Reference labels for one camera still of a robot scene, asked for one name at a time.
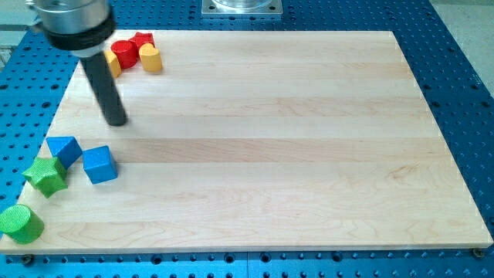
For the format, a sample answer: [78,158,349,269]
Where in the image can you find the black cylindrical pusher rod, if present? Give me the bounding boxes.
[80,52,127,127]

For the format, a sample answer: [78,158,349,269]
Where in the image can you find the blue triangle block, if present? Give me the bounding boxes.
[46,136,83,169]

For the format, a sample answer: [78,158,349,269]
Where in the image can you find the yellow hexagon block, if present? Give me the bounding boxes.
[103,50,122,78]

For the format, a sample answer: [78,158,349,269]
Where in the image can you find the red cylinder block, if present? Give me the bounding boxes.
[110,40,137,69]

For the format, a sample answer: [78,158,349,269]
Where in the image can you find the red star block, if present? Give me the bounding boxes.
[129,32,154,49]

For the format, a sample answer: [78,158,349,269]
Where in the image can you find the yellow heart block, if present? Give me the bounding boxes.
[138,43,163,73]

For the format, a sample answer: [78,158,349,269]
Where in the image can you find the blue cube block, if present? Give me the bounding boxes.
[83,145,118,184]

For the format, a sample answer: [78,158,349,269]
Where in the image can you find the green star block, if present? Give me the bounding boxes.
[22,157,68,198]

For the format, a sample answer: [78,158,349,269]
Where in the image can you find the green cylinder block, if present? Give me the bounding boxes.
[1,204,45,244]

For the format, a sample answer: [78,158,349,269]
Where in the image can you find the wooden board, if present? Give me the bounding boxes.
[1,30,492,254]

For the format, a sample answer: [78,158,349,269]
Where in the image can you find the left corner screw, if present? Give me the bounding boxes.
[20,254,34,266]

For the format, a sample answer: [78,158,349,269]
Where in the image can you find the corner screw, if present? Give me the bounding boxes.
[471,249,485,259]
[20,254,34,266]

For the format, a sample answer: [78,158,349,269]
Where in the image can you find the right corner screw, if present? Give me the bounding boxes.
[471,249,485,259]

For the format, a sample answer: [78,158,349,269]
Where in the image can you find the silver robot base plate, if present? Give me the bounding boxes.
[201,0,283,18]

